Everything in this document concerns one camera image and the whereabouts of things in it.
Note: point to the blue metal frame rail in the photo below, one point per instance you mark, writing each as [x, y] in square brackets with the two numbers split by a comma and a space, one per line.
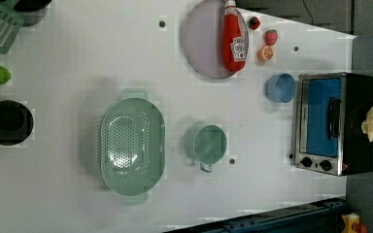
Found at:
[317, 217]

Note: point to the yellow plush peeled banana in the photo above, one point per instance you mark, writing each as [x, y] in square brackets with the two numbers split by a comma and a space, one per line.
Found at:
[367, 125]

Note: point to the pink strawberry toy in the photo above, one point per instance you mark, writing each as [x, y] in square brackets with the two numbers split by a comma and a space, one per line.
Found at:
[271, 37]

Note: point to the black round container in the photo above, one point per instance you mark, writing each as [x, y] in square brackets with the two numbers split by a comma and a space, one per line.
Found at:
[16, 123]

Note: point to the silver black toaster oven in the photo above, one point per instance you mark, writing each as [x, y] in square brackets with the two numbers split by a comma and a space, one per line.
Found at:
[330, 109]

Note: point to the orange slice toy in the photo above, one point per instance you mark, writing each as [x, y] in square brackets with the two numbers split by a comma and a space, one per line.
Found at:
[265, 53]

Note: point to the grey round plate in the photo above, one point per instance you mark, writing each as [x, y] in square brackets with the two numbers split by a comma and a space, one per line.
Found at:
[202, 38]

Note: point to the red plush ketchup bottle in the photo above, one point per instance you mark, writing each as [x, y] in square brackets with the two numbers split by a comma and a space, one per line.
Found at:
[233, 47]

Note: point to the dark grey pot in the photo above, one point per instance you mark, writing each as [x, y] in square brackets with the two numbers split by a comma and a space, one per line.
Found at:
[32, 11]

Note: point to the dark red strawberry toy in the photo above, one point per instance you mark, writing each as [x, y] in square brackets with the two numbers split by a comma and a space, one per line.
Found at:
[254, 23]

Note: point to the green plastic mug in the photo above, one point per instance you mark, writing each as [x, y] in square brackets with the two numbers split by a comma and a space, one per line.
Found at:
[205, 144]

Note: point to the yellow red toy object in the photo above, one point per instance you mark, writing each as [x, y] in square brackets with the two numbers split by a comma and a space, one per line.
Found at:
[353, 224]

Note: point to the green perforated colander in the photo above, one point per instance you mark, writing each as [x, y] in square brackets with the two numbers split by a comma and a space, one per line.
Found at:
[132, 135]

